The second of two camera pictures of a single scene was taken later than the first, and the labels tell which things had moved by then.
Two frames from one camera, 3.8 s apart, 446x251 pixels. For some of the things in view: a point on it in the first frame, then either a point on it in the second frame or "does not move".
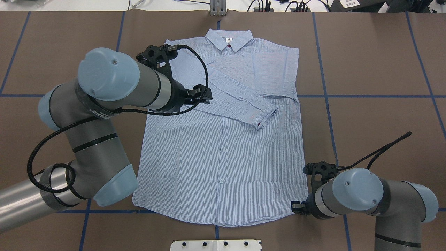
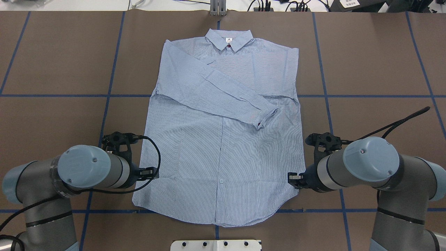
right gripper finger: [297, 207] → [294, 180]
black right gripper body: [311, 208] → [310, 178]
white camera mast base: [215, 245] does not move
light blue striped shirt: [238, 158] does not move
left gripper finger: [196, 94] → [147, 173]
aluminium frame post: [218, 7] does not move
